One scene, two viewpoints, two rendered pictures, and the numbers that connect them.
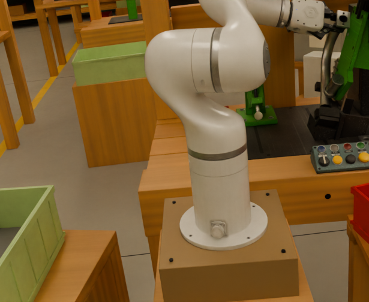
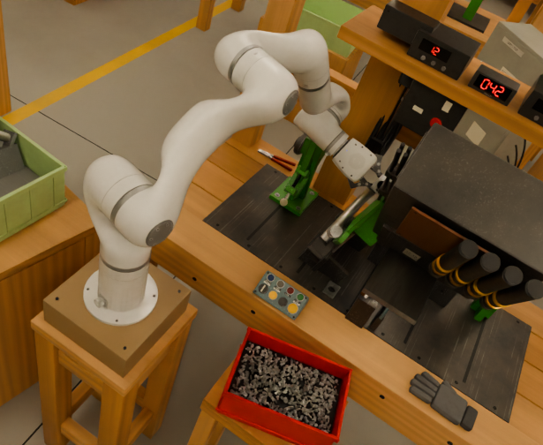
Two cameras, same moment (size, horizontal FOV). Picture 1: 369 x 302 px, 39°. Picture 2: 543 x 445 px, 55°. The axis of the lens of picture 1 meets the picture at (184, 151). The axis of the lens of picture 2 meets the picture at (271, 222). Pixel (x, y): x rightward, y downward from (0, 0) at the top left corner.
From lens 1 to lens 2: 0.83 m
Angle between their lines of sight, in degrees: 22
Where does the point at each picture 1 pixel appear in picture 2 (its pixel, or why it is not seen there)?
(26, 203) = (46, 164)
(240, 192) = (123, 291)
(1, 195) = (32, 147)
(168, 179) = not seen: hidden behind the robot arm
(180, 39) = (107, 178)
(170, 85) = (89, 202)
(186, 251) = (73, 298)
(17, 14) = not seen: outside the picture
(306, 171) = (250, 283)
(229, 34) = (134, 202)
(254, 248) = (111, 331)
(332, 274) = not seen: hidden behind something
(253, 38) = (147, 219)
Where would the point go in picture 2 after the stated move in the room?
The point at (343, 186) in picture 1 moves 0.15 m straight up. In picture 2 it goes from (266, 314) to (280, 285)
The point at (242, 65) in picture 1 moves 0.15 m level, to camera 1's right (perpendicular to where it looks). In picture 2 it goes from (127, 231) to (189, 268)
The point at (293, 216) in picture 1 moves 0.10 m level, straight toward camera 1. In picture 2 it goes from (224, 304) to (202, 321)
